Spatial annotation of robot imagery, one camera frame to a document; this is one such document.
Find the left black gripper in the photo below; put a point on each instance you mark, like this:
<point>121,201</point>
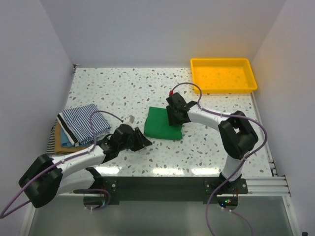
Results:
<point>141,141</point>

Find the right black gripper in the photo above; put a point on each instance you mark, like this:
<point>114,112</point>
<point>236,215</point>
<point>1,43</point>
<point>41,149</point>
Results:
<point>172,120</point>

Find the green tank top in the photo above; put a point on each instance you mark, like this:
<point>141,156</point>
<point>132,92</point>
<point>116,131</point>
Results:
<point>157,126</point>

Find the blue white striped tank top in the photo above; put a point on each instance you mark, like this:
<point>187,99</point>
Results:
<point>78,119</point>

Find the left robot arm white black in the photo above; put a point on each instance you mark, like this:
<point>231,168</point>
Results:
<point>43,179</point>

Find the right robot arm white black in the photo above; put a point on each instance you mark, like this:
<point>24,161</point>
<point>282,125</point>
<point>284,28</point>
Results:
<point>237,134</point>

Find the light blue folded tank top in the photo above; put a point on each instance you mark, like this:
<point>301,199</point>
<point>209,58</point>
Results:
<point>66,140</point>

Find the tan folded tank top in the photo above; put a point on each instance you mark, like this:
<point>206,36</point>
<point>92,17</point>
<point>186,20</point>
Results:
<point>58,147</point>

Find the black white wide-striped tank top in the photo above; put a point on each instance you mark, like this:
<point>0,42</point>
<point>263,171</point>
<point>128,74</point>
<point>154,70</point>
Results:
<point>68,132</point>

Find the black white thin-striped tank top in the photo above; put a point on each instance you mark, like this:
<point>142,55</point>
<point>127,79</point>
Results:
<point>51,143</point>

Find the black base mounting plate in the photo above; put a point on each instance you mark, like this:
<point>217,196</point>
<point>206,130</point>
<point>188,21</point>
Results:
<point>113,190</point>

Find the yellow plastic tray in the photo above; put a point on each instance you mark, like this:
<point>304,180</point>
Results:
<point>222,75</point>

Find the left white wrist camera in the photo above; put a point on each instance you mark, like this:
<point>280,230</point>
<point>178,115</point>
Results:
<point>129,120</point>

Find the aluminium frame rail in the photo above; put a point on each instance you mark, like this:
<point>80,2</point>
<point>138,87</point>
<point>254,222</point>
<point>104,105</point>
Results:
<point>268,186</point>

